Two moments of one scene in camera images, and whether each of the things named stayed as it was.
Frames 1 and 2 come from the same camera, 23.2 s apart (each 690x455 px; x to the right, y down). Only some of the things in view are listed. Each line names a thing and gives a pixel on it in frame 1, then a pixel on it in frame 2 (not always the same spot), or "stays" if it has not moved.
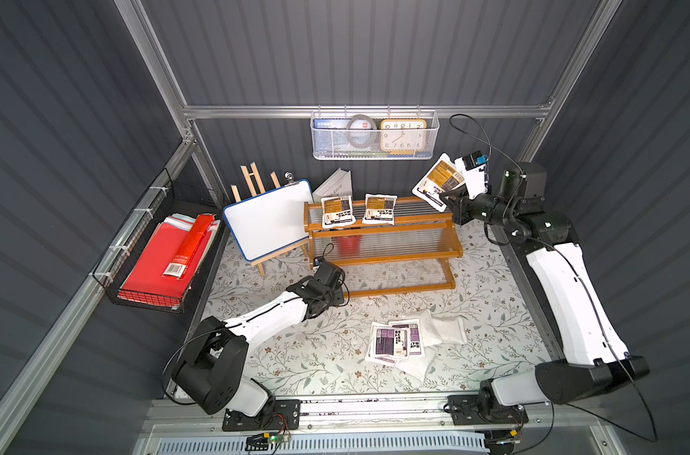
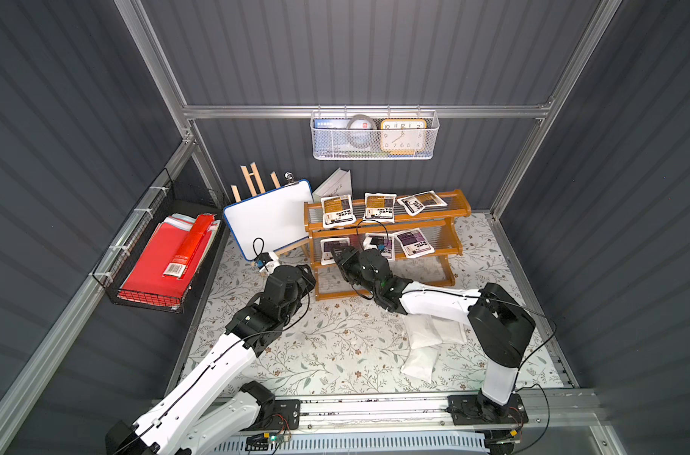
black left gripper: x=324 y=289 to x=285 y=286
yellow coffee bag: x=379 y=209 stays
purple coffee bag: x=402 y=338 to x=385 y=243
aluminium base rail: x=553 y=415 stays
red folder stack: x=169 y=264 stays
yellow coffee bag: x=337 y=211 stays
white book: x=338 y=185 stays
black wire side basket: x=156 y=258 stays
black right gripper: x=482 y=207 to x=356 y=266
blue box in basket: x=331 y=122 stays
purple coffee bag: x=415 y=338 to x=327 y=257
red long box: x=190 y=246 stays
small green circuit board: x=261 y=442 stays
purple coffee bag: x=388 y=344 to x=413 y=243
